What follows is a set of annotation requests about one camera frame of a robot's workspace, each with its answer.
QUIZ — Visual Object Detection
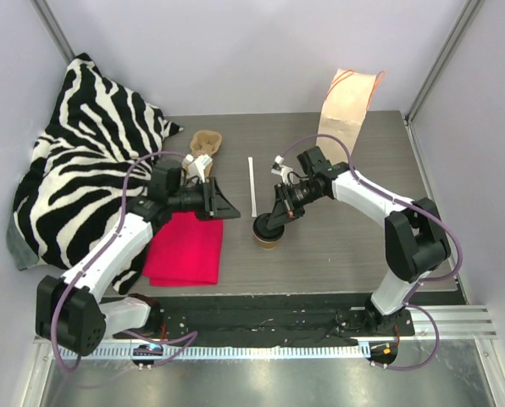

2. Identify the white wrapped straw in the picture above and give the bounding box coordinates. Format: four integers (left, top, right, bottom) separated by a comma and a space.
247, 156, 258, 218

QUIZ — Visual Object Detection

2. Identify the red folded cloth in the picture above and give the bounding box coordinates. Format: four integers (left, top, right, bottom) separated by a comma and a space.
143, 213, 224, 287

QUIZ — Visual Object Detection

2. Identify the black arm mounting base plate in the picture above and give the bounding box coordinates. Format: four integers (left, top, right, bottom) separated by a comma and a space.
102, 292, 414, 340

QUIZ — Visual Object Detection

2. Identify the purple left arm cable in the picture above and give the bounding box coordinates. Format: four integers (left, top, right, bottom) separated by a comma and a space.
51, 151, 199, 389

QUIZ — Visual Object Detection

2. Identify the brown cardboard cup carrier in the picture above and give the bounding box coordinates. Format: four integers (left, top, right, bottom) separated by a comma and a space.
190, 130, 222, 158

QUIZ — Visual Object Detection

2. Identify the brown paper coffee cup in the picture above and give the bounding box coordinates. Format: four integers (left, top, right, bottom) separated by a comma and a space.
254, 232, 284, 250

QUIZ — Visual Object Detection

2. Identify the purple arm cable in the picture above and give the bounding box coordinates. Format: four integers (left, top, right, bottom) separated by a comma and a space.
51, 151, 199, 389
280, 134, 465, 373

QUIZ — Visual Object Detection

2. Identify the brown paper takeout bag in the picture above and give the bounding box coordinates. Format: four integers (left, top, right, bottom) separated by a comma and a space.
317, 69, 385, 153

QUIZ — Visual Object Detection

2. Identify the white slotted cable duct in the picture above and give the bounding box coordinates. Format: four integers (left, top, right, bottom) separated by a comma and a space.
53, 343, 371, 361

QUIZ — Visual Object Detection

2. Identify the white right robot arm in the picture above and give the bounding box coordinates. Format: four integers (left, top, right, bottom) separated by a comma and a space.
252, 147, 451, 335

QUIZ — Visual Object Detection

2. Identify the zebra print cushion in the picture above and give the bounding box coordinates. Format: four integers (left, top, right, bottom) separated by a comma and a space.
6, 53, 183, 270

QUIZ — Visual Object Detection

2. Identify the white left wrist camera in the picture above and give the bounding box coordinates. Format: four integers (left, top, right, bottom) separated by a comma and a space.
182, 154, 213, 183

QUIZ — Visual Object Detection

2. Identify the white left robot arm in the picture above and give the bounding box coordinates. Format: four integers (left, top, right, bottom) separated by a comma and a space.
35, 154, 241, 356

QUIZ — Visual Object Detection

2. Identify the black plastic cup lid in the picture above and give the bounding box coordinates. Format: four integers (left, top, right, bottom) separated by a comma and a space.
252, 213, 285, 235

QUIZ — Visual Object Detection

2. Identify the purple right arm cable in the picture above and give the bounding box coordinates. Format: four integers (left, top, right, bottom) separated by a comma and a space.
280, 134, 465, 373

